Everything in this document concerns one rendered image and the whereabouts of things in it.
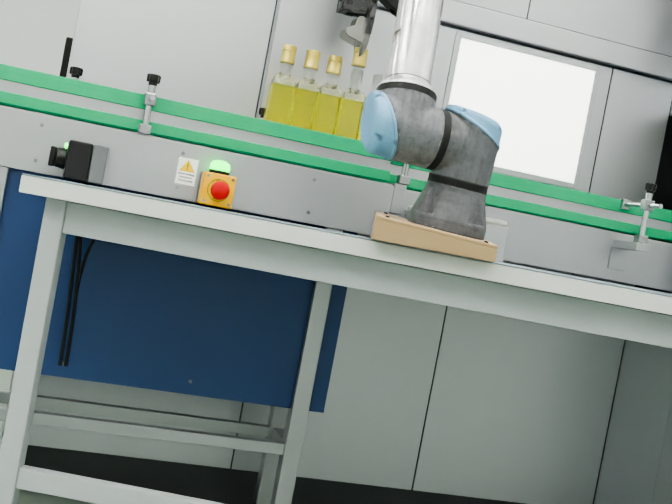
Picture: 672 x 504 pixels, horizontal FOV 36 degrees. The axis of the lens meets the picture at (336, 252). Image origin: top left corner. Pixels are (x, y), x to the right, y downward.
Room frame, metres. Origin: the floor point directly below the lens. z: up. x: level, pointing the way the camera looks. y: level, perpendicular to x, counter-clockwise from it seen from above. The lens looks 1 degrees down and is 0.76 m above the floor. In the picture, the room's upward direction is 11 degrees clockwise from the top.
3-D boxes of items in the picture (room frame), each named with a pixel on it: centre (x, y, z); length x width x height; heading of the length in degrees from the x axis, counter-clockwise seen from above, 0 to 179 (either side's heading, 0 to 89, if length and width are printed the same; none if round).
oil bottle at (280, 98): (2.47, 0.20, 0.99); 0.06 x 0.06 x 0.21; 16
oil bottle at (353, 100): (2.52, 0.03, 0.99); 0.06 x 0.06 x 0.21; 15
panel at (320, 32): (2.72, -0.18, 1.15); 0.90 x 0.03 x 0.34; 106
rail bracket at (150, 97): (2.22, 0.45, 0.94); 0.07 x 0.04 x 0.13; 16
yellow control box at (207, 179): (2.25, 0.28, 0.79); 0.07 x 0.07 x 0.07; 16
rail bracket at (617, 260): (2.60, -0.73, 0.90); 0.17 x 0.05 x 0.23; 16
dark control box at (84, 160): (2.17, 0.55, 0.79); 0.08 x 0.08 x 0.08; 16
